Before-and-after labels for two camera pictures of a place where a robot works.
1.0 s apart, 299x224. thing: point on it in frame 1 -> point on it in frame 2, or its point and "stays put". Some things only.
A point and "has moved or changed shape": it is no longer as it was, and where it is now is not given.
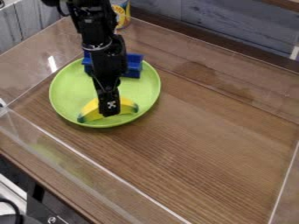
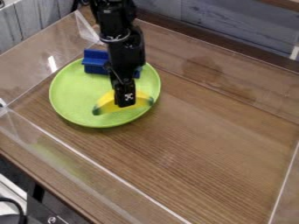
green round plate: (72, 91) stays put
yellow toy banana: (89, 113) has moved or changed shape
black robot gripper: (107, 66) -> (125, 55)
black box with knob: (53, 211) stays put
